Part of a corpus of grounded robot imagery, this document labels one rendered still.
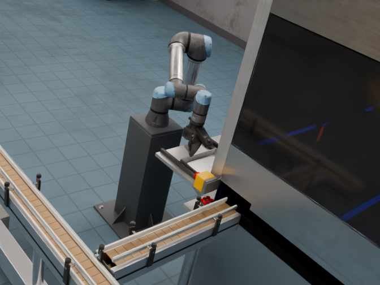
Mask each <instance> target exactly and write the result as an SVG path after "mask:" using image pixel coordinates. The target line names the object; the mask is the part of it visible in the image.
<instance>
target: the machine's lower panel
mask: <svg viewBox="0 0 380 285"><path fill-rule="evenodd" d="M189 285H326V284H325V283H324V282H323V281H321V280H320V279H319V278H317V277H316V276H315V275H314V274H313V273H311V272H310V271H309V270H308V269H307V268H305V267H304V266H303V265H302V264H300V263H299V262H298V261H296V260H295V259H294V258H293V257H292V256H290V255H289V254H288V253H287V252H286V251H284V250H283V249H282V248H281V247H280V246H278V245H277V244H275V243H274V242H273V241H272V240H271V239H269V238H268V237H267V236H266V235H265V234H263V233H262V232H261V231H260V230H259V229H257V228H256V227H255V226H254V225H252V224H251V223H250V222H248V221H247V220H246V219H245V218H244V217H242V216H241V217H240V220H239V224H238V226H237V229H236V230H235V231H233V232H231V233H229V234H227V235H225V236H223V237H220V238H219V239H217V240H215V241H212V242H210V243H208V244H206V245H204V246H202V247H200V250H199V252H198V256H197V260H196V263H195V266H194V269H193V273H192V276H191V280H190V283H189Z"/></svg>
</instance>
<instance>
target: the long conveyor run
mask: <svg viewBox="0 0 380 285"><path fill-rule="evenodd" d="M40 178H41V174H36V182H33V183H32V182H31V180H30V179H29V178H28V177H27V176H26V174H25V173H24V172H23V171H22V170H21V168H20V167H19V166H18V165H17V164H16V163H15V162H14V160H13V159H12V158H11V157H10V156H9V155H8V154H7V152H6V151H5V150H4V149H3V148H2V147H1V145H0V204H1V205H2V206H3V208H4V209H5V211H6V212H7V213H8V215H9V216H10V217H11V219H12V220H13V221H14V222H15V224H16V225H17V226H18V228H19V229H20V231H21V232H22V233H23V235H24V236H25V237H26V238H27V240H28V241H29V242H30V244H31V245H32V247H33V248H34V249H35V251H36V252H37V253H38V255H39V256H40V257H41V258H42V260H43V261H44V263H45V264H46V265H47V267H48V268H49V269H50V271H51V272H52V273H53V274H54V276H55V277H56V278H57V280H58V281H59V283H60V284H61V285H120V284H119V283H118V282H117V281H116V280H115V278H114V277H113V276H112V275H111V274H110V273H109V271H108V270H107V269H106V268H105V267H104V266H103V264H102V260H103V254H104V252H103V250H104V249H105V246H104V245H103V244H100V245H99V249H98V253H97V254H93V253H92V251H91V250H90V249H89V248H88V247H87V246H86V245H85V243H84V242H83V241H82V240H81V239H80V238H79V236H78V235H77V234H76V233H75V231H74V230H73V229H72V228H71V227H70V226H69V225H68V223H67V222H66V221H65V220H64V219H63V218H62V216H61V215H60V214H59V213H58V212H57V211H56V210H55V208H54V207H53V206H52V205H51V203H50V202H49V201H48V200H47V199H46V198H45V196H44V195H43V194H42V193H41V192H40V187H41V180H40ZM35 185H36V186H35Z"/></svg>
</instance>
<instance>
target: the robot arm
mask: <svg viewBox="0 0 380 285"><path fill-rule="evenodd" d="M211 45H212V41H211V37H210V36H206V35H202V34H196V33H190V32H180V33H178V34H176V35H175V36H174V37H172V39H171V40H170V42H169V45H168V53H169V54H170V62H169V82H166V84H165V86H161V87H157V88H156V89H155V90H154V92H153V95H152V102H151V106H150V110H149V112H148V114H147V115H146V118H145V121H146V122H147V123H148V125H150V126H153V127H158V128H163V127H167V126H168V124H169V110H175V111H183V112H185V113H186V112H188V113H190V112H192V116H189V118H188V119H189V120H190V123H189V125H187V126H186V127H184V129H183V134H182V136H183V137H184V138H185V139H186V140H189V142H188V144H185V145H184V147H185V148H186V149H187V151H188V153H189V156H190V157H192V156H193V155H194V154H195V153H196V152H197V151H198V149H199V148H200V146H201V144H202V143H203V145H204V147H209V146H212V145H213V142H212V140H211V138H210V136H209V135H208V133H207V131H206V129H205V128H204V124H205V121H206V117H207V114H208V110H209V106H210V103H211V97H212V95H211V93H210V92H208V91H207V90H206V88H205V86H204V85H202V84H196V82H197V78H198V75H199V72H200V69H201V65H202V62H204V61H205V60H206V57H210V55H211ZM184 53H187V57H188V61H187V65H186V68H185V71H184V75H183V54H184Z"/></svg>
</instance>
